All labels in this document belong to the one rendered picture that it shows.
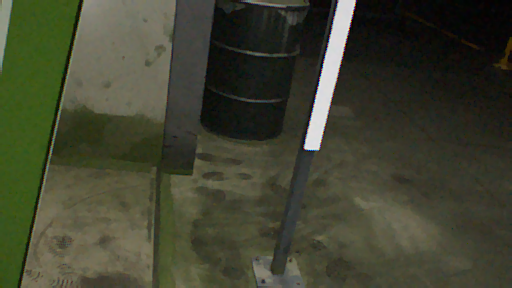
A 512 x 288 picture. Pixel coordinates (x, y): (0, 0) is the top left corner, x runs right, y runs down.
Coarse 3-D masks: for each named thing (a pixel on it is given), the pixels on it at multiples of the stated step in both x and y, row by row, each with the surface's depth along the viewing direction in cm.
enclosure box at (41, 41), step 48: (0, 0) 24; (48, 0) 81; (0, 48) 27; (48, 48) 85; (0, 96) 88; (48, 96) 89; (0, 144) 93; (48, 144) 93; (0, 192) 97; (0, 240) 102
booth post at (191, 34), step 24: (192, 0) 237; (192, 24) 242; (192, 48) 247; (192, 72) 253; (168, 96) 259; (192, 96) 259; (168, 120) 265; (192, 120) 265; (168, 144) 271; (192, 144) 272; (168, 168) 278; (192, 168) 279
